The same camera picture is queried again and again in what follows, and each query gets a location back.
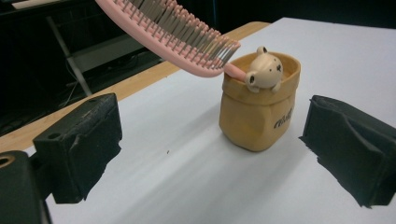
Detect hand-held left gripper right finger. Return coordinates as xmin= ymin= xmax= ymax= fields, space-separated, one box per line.
xmin=299 ymin=94 xmax=396 ymax=209

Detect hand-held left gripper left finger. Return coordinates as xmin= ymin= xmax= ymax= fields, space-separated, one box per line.
xmin=32 ymin=92 xmax=123 ymax=205

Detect tan bear cup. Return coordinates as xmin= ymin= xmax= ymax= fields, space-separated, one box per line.
xmin=218 ymin=45 xmax=303 ymax=153

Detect pink hairbrush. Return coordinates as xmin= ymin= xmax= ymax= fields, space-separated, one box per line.
xmin=94 ymin=0 xmax=248 ymax=83

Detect grey metal stand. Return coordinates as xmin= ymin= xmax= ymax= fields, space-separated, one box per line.
xmin=45 ymin=14 xmax=164 ymax=98

